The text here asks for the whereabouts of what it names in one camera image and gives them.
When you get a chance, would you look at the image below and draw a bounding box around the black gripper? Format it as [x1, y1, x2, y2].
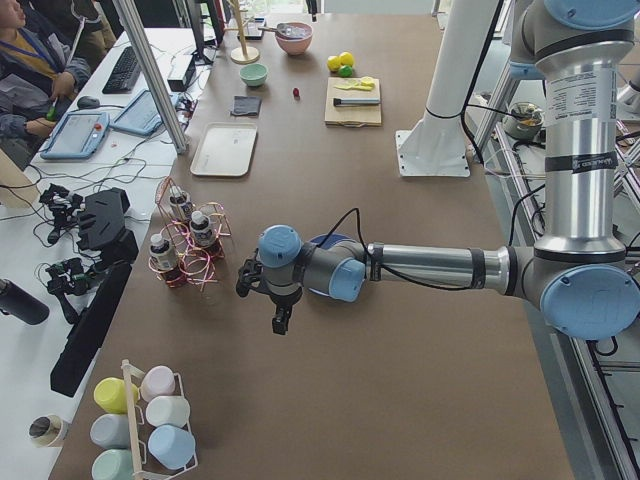
[268, 288, 302, 334]

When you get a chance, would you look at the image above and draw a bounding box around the blue plate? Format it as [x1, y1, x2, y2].
[301, 233, 355, 250]

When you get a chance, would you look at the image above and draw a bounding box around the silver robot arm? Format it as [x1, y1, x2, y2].
[236, 1, 639, 340]

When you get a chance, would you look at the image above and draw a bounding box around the dark drink bottle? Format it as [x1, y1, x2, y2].
[189, 210, 216, 248]
[149, 233, 181, 283]
[169, 185, 194, 222]

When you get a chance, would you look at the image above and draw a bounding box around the pink cup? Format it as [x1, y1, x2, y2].
[140, 365, 176, 402]

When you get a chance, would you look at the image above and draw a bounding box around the white cup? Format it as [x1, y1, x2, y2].
[146, 396, 191, 428]

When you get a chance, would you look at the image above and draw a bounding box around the cream rabbit tray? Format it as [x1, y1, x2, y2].
[190, 122, 258, 177]

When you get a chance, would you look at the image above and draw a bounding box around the blue cup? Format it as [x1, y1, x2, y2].
[148, 424, 196, 470]

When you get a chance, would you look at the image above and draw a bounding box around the white cup rack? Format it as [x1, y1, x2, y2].
[121, 359, 199, 479]

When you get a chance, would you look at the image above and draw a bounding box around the yellow cup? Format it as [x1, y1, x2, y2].
[93, 377, 127, 414]

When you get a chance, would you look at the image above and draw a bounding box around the grey folded cloth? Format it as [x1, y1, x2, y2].
[230, 96, 262, 117]

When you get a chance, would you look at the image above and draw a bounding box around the wooden cutting board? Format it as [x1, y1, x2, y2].
[324, 76, 382, 127]

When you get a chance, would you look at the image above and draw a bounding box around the grey cup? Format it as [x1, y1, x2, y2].
[90, 414, 130, 449]

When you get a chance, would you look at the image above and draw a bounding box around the green bowl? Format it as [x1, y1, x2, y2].
[239, 63, 268, 87]

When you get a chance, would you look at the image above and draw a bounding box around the yellow plastic knife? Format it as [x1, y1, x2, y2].
[334, 82, 375, 91]

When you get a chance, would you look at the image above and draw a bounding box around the blue teach pendant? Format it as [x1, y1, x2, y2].
[110, 89, 163, 137]
[40, 110, 110, 160]

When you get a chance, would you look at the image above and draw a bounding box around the lemon slice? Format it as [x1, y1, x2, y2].
[360, 76, 375, 87]

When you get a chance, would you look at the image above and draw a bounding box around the mint green cup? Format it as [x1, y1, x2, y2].
[91, 449, 133, 480]

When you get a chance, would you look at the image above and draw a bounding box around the green lime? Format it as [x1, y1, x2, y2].
[338, 65, 353, 78]

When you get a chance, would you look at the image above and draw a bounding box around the yellow lemon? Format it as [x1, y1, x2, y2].
[339, 51, 355, 67]
[326, 55, 342, 72]

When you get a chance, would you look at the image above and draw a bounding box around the wooden cup tree stand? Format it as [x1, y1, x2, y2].
[225, 0, 260, 65]

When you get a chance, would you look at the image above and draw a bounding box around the black water bottle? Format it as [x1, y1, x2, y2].
[1, 279, 49, 325]

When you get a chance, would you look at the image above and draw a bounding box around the pink ice bowl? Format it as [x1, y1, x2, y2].
[275, 22, 313, 56]

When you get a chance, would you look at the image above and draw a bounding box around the steel ice scoop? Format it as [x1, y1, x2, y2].
[258, 23, 305, 38]

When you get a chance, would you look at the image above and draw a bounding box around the black keyboard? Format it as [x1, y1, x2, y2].
[102, 46, 141, 94]

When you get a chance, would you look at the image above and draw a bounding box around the seated person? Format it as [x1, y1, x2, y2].
[1, 1, 91, 154]

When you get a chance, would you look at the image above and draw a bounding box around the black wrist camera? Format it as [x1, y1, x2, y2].
[236, 258, 268, 298]

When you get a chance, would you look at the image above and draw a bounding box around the copper wire bottle rack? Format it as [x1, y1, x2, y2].
[148, 176, 232, 290]

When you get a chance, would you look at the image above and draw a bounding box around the aluminium frame post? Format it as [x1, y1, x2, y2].
[113, 0, 188, 154]

